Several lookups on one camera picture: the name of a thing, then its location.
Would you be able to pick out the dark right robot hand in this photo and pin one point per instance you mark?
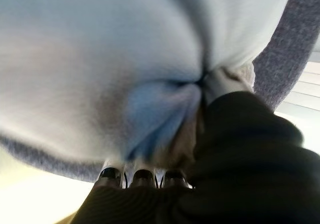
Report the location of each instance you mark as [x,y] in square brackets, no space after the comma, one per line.
[250,171]

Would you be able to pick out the grey fabric tub armchair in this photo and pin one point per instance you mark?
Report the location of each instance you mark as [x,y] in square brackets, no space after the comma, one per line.
[282,59]

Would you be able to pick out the white ribbed panel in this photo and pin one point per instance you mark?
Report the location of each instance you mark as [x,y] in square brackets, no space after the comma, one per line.
[307,84]

